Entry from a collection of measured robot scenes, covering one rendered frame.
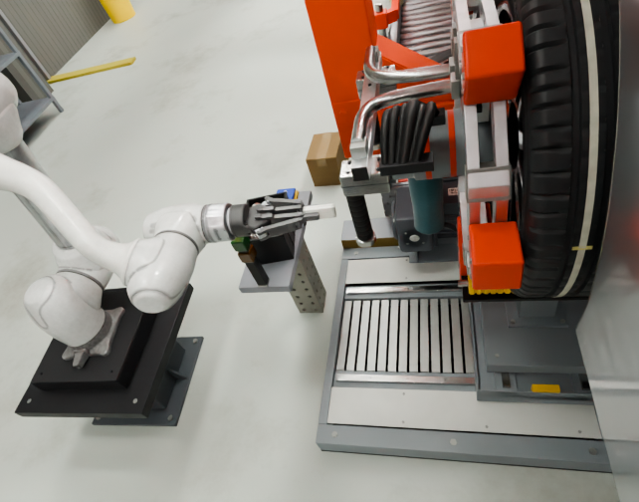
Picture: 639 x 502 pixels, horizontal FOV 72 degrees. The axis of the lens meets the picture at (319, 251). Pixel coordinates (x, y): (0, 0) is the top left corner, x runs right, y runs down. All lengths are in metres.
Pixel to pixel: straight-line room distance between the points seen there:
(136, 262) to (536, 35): 0.77
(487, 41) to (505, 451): 1.09
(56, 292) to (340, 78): 1.07
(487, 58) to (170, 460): 1.56
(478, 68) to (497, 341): 0.92
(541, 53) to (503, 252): 0.28
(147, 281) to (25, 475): 1.36
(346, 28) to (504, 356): 1.02
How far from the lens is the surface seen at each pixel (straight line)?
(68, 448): 2.06
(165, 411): 1.85
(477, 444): 1.43
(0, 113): 1.32
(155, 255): 0.93
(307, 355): 1.72
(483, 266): 0.72
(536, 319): 1.44
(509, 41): 0.68
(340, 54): 1.38
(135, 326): 1.63
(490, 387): 1.42
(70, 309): 1.54
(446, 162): 0.94
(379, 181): 0.81
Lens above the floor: 1.45
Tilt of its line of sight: 46 degrees down
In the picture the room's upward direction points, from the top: 21 degrees counter-clockwise
